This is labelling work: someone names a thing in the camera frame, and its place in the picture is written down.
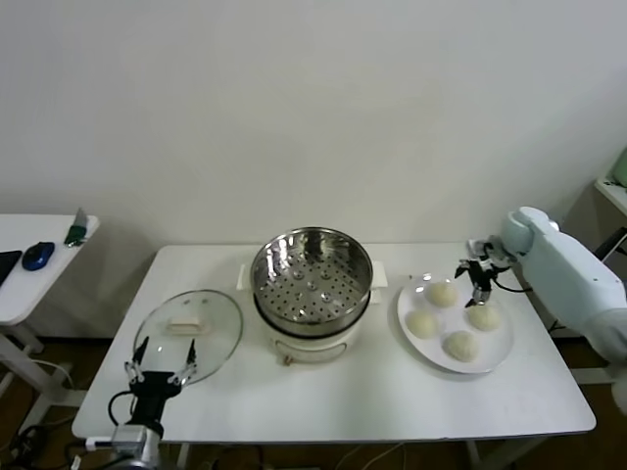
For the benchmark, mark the black tablet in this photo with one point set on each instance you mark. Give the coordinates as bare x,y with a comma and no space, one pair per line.
9,267

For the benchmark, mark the white round plate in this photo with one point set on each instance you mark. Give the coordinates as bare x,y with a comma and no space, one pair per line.
490,352

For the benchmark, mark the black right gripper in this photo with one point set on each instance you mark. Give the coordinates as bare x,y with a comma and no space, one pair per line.
479,275

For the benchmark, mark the perforated steel steamer basket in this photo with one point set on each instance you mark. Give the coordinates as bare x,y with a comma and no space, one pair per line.
313,294

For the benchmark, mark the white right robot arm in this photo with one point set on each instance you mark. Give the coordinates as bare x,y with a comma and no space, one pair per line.
563,274

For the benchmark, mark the white electric cooker pot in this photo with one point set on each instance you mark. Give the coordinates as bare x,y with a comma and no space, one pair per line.
308,350

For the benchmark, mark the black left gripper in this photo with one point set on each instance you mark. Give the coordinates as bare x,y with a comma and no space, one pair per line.
152,396

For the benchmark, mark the white side table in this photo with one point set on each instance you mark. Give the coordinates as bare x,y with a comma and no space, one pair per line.
49,289

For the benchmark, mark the mint green appliance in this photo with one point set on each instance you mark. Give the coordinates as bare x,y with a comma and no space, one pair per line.
621,169

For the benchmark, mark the white steamed baozi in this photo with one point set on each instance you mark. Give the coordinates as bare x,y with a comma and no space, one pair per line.
460,346
422,324
442,295
484,317

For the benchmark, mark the white shelf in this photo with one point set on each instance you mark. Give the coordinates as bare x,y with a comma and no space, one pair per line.
614,196

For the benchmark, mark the white table leg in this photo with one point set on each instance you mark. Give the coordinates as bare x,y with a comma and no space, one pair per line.
473,455
184,456

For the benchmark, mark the blue computer mouse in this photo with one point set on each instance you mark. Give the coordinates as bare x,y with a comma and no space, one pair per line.
38,255

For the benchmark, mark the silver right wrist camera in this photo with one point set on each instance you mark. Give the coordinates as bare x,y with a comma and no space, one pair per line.
490,249

